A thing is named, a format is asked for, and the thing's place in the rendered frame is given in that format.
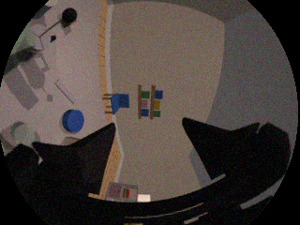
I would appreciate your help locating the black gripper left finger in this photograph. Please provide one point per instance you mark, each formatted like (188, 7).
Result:
(85, 159)

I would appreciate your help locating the blue short cylinder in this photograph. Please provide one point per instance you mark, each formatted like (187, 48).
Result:
(72, 120)

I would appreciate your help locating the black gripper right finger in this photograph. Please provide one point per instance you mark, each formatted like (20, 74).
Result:
(216, 146)

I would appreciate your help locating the brown cube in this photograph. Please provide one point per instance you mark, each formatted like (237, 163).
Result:
(66, 24)

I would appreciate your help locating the glass french press with black knob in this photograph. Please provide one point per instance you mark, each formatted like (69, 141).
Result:
(42, 36)

